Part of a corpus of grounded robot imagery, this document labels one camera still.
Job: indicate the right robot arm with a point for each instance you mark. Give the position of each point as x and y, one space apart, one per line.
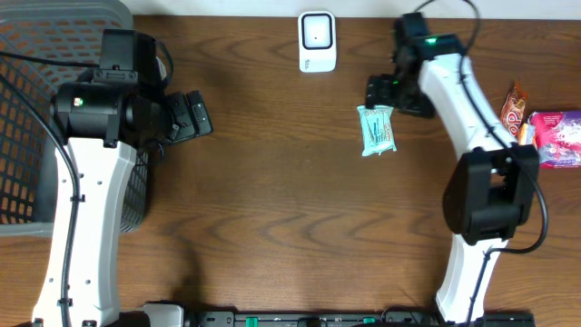
492 203

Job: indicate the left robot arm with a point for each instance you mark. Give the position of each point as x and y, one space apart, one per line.
102 122

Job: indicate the red purple pad package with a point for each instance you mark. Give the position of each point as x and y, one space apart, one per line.
557 138

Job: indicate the orange tissue pack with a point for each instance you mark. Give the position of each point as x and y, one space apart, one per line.
527 134

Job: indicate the orange brown snack bag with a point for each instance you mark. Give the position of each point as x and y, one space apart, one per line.
512 112

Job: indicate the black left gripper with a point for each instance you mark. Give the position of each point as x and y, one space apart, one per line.
182 117

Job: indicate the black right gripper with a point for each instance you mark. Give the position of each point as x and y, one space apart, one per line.
379 92

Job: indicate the teal snack wrapper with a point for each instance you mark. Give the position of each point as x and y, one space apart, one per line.
376 129

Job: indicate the grey plastic mesh basket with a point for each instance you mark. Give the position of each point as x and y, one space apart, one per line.
57 30

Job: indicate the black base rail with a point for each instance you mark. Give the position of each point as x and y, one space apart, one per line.
398 317

